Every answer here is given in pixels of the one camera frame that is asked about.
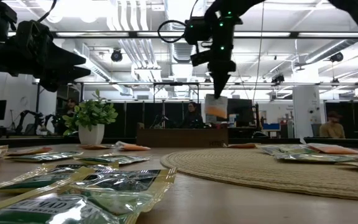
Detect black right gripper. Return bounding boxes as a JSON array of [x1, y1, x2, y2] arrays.
[[184, 17, 244, 100]]

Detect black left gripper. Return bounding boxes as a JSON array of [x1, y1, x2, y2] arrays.
[[9, 20, 92, 93]]

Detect white orange tea packet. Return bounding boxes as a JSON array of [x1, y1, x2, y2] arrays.
[[204, 94, 229, 124], [299, 138, 358, 156], [115, 141, 151, 152], [227, 142, 258, 149]]

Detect brown wooden tea box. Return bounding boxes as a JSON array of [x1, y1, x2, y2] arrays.
[[136, 122, 229, 148]]

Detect round woven straw placemat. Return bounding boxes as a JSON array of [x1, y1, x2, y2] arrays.
[[160, 147, 358, 202]]

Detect packets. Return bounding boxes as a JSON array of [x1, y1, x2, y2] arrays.
[[273, 152, 358, 164]]

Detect person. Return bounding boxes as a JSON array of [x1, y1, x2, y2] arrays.
[[178, 101, 205, 129], [55, 97, 79, 136], [318, 111, 346, 139]]

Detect black ceiling spotlight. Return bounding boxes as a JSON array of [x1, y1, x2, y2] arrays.
[[271, 73, 286, 85], [110, 48, 124, 63], [329, 51, 344, 63]]

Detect green plant white pot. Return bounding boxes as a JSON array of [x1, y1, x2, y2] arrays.
[[62, 89, 119, 146]]

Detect black partition panels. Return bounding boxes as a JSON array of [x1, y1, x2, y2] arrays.
[[104, 101, 203, 139], [324, 101, 358, 139]]

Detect white square pillar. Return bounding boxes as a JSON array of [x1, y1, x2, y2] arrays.
[[291, 85, 322, 139]]

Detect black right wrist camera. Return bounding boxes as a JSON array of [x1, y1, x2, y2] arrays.
[[190, 49, 213, 67]]

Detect background black rig frame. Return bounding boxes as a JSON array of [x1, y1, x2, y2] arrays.
[[152, 81, 200, 104]]

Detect thin hanging black cable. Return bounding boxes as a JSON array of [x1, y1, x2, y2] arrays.
[[252, 0, 265, 104]]

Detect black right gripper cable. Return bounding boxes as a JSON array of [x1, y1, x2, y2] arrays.
[[157, 0, 200, 44]]

